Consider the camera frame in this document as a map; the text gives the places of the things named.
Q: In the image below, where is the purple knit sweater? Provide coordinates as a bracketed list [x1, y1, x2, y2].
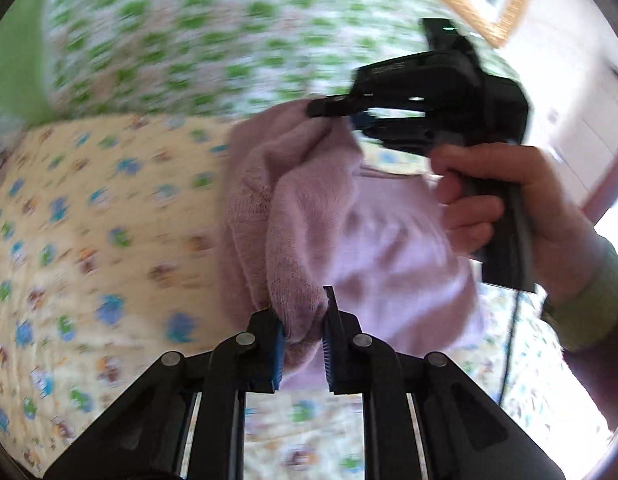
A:
[217, 101, 484, 390]

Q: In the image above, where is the person's right hand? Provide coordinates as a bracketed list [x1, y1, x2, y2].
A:
[429, 142, 607, 306]

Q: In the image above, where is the green checkered quilt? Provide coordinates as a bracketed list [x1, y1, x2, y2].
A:
[0, 0, 520, 126]

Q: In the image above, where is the person's right forearm sleeve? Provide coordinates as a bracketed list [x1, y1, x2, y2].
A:
[541, 240, 618, 430]

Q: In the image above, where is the black cable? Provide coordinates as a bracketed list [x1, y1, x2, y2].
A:
[497, 288, 523, 406]

